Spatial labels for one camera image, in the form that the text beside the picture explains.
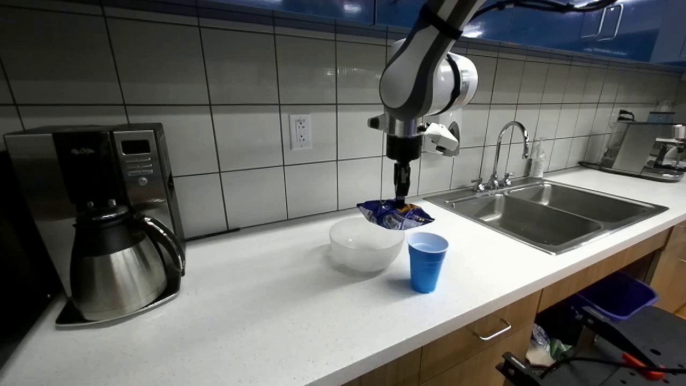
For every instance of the translucent plastic bowl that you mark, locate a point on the translucent plastic bowl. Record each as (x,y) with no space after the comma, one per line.
(360,250)

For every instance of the stainless steel coffee carafe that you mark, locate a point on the stainless steel coffee carafe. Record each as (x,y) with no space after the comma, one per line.
(119,271)

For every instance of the blue plastic cup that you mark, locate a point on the blue plastic cup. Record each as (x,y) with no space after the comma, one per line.
(427,264)

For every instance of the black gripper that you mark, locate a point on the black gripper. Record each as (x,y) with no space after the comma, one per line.
(404,148)

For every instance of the black steel coffee maker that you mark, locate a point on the black steel coffee maker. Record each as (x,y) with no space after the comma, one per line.
(136,163)

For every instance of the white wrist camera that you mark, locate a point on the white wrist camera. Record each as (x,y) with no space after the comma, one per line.
(442,141)

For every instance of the blue plastic bin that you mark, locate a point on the blue plastic bin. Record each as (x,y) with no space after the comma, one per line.
(618,296)

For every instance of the wooden base cabinets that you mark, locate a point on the wooden base cabinets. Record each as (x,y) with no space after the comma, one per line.
(463,345)

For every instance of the black equipment stand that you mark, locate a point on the black equipment stand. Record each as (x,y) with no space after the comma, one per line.
(644,345)

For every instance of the blue snack packet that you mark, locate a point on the blue snack packet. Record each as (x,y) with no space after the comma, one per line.
(392,215)

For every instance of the chrome sink faucet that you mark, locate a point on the chrome sink faucet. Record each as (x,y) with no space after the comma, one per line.
(496,154)

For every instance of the clear soap pump bottle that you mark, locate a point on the clear soap pump bottle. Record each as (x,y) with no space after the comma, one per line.
(538,163)

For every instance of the silver countertop appliance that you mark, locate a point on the silver countertop appliance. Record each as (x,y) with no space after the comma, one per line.
(644,152)

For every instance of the stainless steel double sink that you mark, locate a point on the stainless steel double sink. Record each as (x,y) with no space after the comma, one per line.
(570,212)

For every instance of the white wall outlet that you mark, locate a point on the white wall outlet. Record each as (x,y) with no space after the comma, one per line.
(300,133)

